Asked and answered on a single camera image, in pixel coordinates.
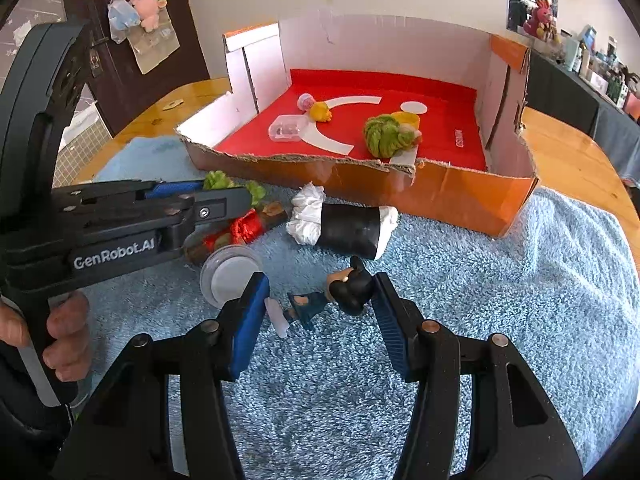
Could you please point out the black-eared mouse figurine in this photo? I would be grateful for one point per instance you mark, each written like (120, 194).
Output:
(350, 287)

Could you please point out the person's left hand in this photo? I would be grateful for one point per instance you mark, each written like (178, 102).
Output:
(65, 345)

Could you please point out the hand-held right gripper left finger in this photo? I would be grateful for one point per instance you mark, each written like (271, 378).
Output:
(247, 325)

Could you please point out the red plush toy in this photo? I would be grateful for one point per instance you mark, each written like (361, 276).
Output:
(542, 20)

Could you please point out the blue fluffy towel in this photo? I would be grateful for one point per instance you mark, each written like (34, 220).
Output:
(325, 410)

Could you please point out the side table with grey cloth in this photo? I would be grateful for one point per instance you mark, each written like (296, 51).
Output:
(575, 95)

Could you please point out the pink plush toy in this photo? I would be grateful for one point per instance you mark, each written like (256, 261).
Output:
(147, 10)

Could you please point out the small tan card piece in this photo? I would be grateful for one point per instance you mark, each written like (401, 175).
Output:
(172, 105)

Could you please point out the yellow-haired doll figurine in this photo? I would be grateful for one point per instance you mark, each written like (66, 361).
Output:
(320, 110)

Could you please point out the clear round plastic lid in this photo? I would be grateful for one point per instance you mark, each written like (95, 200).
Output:
(230, 275)

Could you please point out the yellow plastic lid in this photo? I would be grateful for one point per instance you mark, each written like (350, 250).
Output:
(407, 119)

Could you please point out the dark brown door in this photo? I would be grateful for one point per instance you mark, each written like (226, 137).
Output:
(150, 95)

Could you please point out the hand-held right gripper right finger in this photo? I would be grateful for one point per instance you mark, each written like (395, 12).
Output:
(392, 320)

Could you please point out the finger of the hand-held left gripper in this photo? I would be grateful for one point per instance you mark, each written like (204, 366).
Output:
(220, 207)
(175, 190)

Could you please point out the black roll with white tissue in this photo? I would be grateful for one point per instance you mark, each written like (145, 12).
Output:
(350, 232)

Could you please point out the cluster of bottles and boxes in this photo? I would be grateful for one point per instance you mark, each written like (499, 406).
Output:
(600, 65)

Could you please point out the orange cardboard box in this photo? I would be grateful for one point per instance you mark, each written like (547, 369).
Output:
(450, 200)

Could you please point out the small green knitted toy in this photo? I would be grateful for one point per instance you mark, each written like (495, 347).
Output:
(217, 180)

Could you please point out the large green knitted toy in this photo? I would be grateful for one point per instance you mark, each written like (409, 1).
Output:
(385, 135)

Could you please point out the small clear plastic case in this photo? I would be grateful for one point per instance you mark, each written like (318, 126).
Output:
(286, 127)

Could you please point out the wooden stick with red tassel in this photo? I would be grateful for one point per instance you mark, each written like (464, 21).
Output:
(245, 227)

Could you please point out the plush toys on door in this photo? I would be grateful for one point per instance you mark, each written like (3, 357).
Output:
(155, 47)

